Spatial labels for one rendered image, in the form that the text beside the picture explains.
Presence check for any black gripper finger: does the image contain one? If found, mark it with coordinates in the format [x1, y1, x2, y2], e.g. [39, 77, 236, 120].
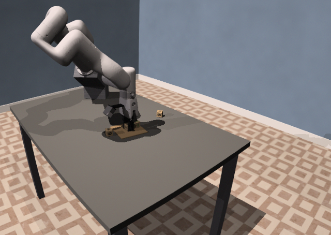
[128, 110, 137, 131]
[121, 114, 128, 128]

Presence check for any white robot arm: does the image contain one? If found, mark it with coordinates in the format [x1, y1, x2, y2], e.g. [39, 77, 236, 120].
[31, 6, 136, 98]

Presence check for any tan flat mat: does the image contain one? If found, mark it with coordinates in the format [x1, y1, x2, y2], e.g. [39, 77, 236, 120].
[110, 124, 148, 139]

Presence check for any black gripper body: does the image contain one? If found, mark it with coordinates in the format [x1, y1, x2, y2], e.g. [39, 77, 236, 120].
[119, 97, 138, 119]

